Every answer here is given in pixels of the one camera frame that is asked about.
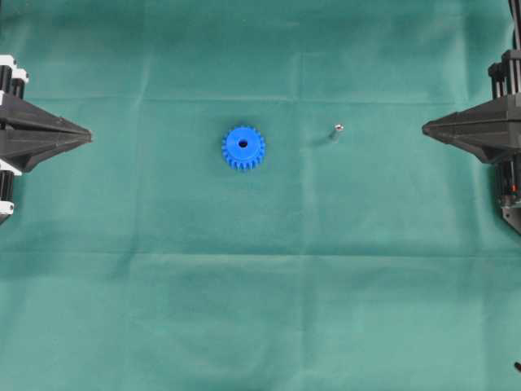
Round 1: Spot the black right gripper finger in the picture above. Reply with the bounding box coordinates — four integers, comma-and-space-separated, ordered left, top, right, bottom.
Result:
423, 130, 520, 165
422, 99, 520, 137

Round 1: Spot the green table cloth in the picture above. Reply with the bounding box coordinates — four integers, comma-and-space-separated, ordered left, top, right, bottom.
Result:
1, 1, 520, 390

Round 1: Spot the black camera cable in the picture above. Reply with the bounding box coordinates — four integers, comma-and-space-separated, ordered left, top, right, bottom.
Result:
507, 0, 521, 52

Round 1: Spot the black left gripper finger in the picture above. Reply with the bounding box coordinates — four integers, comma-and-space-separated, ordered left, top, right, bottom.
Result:
1, 99, 90, 136
1, 130, 92, 173

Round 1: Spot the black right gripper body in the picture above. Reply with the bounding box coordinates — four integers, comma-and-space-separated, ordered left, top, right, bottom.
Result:
488, 47, 521, 236

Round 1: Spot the blue plastic gear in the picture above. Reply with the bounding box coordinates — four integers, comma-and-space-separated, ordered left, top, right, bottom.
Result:
221, 125, 266, 171

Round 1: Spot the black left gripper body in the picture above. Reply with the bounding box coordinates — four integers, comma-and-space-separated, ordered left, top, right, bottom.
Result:
0, 54, 30, 226

